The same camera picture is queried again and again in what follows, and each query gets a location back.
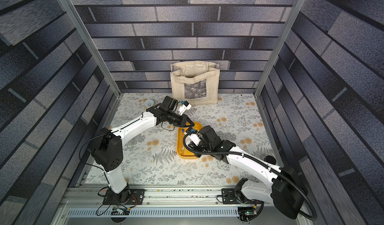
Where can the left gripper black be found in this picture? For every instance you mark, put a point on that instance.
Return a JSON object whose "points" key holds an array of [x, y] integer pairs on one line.
{"points": [[184, 120]]}

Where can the right controller board green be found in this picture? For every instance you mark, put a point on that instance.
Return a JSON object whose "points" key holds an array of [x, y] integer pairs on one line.
{"points": [[246, 214]]}

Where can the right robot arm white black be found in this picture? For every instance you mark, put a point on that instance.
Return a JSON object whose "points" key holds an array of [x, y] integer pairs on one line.
{"points": [[281, 186]]}

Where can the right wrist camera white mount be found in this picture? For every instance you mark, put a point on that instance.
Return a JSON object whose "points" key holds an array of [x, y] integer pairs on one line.
{"points": [[193, 137]]}

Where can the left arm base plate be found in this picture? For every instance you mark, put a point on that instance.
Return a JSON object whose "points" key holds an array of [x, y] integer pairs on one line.
{"points": [[126, 197]]}

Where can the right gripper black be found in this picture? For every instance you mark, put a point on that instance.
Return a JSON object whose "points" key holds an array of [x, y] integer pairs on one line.
{"points": [[194, 145]]}

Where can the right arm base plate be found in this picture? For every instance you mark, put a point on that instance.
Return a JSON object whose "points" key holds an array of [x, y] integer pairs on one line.
{"points": [[232, 197]]}

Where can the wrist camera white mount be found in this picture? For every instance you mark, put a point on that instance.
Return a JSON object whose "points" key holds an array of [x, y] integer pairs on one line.
{"points": [[185, 106], [193, 137]]}

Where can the yellow plastic tray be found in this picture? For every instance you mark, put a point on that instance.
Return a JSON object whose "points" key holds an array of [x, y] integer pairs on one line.
{"points": [[184, 153]]}

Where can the beige canvas tote bag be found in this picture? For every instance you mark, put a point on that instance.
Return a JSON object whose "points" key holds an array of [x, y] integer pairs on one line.
{"points": [[195, 81]]}

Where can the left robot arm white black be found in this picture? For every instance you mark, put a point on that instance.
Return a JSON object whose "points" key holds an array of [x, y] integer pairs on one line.
{"points": [[107, 146]]}

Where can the left controller board with wires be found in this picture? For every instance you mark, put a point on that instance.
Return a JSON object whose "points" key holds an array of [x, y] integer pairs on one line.
{"points": [[120, 213]]}

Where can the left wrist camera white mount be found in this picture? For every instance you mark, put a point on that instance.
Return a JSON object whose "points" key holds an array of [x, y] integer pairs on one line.
{"points": [[185, 106]]}

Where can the aluminium mounting rail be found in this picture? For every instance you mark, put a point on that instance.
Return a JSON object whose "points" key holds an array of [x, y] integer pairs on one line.
{"points": [[163, 205]]}

